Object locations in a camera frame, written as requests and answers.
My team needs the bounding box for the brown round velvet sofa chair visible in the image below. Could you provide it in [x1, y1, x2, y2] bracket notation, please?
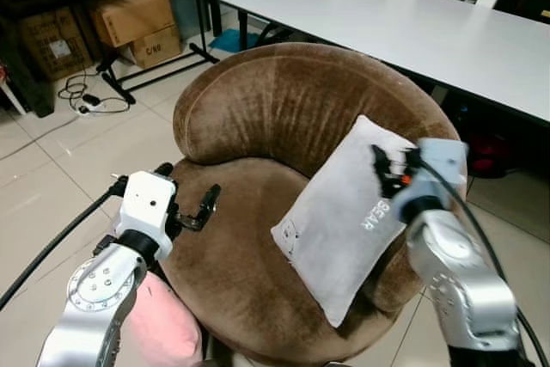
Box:
[162, 42, 466, 366]

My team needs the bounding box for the grey rectangular pillow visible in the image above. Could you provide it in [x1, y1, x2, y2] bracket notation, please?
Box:
[271, 115, 469, 328]

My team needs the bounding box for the long white table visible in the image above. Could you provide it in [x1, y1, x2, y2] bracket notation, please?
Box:
[221, 0, 550, 124]

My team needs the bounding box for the teal floor mat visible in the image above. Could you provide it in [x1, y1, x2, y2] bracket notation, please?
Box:
[211, 28, 260, 55]

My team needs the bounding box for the white power strip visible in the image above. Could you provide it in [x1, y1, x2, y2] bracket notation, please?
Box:
[76, 99, 104, 116]

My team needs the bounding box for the black floor cable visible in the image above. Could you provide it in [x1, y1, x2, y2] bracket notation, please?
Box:
[57, 73, 131, 117]

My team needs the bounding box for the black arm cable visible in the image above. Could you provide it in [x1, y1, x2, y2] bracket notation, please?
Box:
[417, 156, 550, 367]
[0, 175, 130, 313]

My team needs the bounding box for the small lettered cardboard box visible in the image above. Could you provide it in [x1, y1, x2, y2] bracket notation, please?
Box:
[129, 28, 185, 70]

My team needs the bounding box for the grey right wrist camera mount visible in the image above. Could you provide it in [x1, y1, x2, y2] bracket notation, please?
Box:
[404, 138, 469, 206]

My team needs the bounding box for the large plain cardboard box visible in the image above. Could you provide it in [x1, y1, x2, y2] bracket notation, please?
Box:
[89, 0, 178, 48]

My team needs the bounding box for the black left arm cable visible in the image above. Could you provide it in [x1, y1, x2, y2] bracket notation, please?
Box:
[0, 175, 130, 313]

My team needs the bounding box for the pink pillow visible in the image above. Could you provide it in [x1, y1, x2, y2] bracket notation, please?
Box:
[125, 271, 205, 367]

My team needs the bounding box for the dark printed cardboard box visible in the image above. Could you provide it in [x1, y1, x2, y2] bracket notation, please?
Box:
[17, 8, 93, 82]

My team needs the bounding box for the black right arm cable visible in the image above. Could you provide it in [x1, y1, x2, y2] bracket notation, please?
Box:
[417, 156, 550, 367]

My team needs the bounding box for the red round object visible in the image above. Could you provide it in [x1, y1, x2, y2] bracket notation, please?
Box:
[468, 132, 517, 180]

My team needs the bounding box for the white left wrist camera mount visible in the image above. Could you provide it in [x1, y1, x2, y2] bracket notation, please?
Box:
[114, 171, 178, 240]

